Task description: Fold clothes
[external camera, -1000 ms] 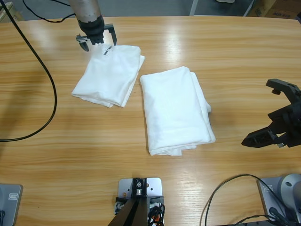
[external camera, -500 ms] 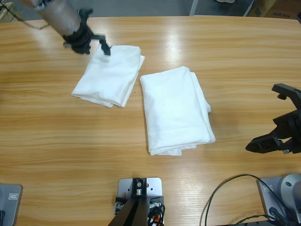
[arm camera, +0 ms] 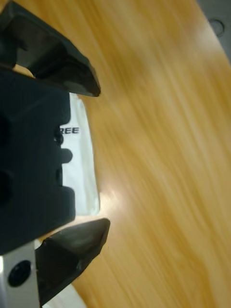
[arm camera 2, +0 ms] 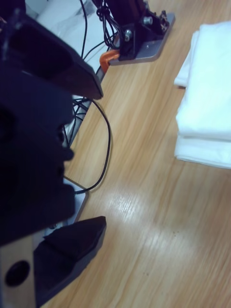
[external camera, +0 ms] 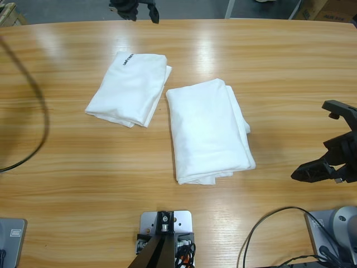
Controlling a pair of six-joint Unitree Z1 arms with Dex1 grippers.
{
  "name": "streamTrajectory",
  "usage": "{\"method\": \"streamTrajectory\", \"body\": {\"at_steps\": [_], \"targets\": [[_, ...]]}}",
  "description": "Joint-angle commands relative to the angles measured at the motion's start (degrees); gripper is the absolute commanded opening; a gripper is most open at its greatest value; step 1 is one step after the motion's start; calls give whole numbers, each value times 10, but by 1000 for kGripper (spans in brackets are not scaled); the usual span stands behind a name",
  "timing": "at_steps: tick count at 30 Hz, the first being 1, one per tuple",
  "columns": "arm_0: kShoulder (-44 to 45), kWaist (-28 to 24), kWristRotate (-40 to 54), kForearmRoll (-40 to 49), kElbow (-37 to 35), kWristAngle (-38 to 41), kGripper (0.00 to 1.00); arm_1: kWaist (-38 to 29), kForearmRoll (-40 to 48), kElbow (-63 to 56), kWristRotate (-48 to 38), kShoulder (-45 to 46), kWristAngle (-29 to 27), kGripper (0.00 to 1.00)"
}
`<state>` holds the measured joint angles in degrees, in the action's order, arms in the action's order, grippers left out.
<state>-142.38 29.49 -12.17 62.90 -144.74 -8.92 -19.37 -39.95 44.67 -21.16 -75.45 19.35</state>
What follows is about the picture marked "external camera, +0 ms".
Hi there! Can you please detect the brown cardboard box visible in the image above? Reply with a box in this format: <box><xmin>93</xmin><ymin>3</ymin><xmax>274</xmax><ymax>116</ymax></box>
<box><xmin>294</xmin><ymin>0</ymin><xmax>357</xmax><ymax>23</ymax></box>

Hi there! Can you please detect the wooden pallet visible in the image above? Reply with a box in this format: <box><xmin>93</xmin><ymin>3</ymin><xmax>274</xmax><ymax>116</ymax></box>
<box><xmin>0</xmin><ymin>2</ymin><xmax>28</xmax><ymax>27</ymax></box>

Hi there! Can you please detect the white T-shirt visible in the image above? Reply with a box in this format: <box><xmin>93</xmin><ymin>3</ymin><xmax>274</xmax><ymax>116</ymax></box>
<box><xmin>85</xmin><ymin>51</ymin><xmax>172</xmax><ymax>128</ymax></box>
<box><xmin>166</xmin><ymin>78</ymin><xmax>257</xmax><ymax>186</ymax></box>

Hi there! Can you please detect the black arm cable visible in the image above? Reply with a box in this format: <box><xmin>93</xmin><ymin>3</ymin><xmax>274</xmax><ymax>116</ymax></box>
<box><xmin>0</xmin><ymin>36</ymin><xmax>50</xmax><ymax>173</ymax></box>

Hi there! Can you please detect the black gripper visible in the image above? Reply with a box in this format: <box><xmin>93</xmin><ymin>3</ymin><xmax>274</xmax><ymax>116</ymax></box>
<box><xmin>108</xmin><ymin>0</ymin><xmax>160</xmax><ymax>25</ymax></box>
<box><xmin>290</xmin><ymin>131</ymin><xmax>357</xmax><ymax>184</ymax></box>

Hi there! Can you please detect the white block with dark post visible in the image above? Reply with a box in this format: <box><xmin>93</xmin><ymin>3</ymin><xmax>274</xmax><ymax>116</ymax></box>
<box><xmin>128</xmin><ymin>210</ymin><xmax>196</xmax><ymax>268</ymax></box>

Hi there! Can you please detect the orange cable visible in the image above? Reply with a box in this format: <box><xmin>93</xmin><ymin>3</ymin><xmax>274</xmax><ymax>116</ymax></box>
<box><xmin>178</xmin><ymin>248</ymin><xmax>195</xmax><ymax>265</ymax></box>

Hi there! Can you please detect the white metal table leg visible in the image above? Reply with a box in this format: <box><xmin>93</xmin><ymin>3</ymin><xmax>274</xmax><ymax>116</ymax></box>
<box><xmin>224</xmin><ymin>0</ymin><xmax>238</xmax><ymax>20</ymax></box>
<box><xmin>288</xmin><ymin>0</ymin><xmax>306</xmax><ymax>20</ymax></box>

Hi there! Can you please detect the grey base plate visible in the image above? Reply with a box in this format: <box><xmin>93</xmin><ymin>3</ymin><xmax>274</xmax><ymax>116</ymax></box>
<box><xmin>303</xmin><ymin>209</ymin><xmax>357</xmax><ymax>263</ymax></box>
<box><xmin>0</xmin><ymin>218</ymin><xmax>28</xmax><ymax>268</ymax></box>

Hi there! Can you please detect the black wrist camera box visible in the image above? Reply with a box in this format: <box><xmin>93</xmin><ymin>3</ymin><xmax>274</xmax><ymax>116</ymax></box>
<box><xmin>321</xmin><ymin>99</ymin><xmax>357</xmax><ymax>126</ymax></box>

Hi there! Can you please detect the black base plug cable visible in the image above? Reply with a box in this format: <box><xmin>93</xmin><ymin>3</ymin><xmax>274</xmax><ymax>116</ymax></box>
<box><xmin>278</xmin><ymin>245</ymin><xmax>357</xmax><ymax>268</ymax></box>

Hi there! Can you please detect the long looped black cable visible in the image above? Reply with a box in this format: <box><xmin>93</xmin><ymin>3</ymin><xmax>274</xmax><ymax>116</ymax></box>
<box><xmin>237</xmin><ymin>206</ymin><xmax>340</xmax><ymax>268</ymax></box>

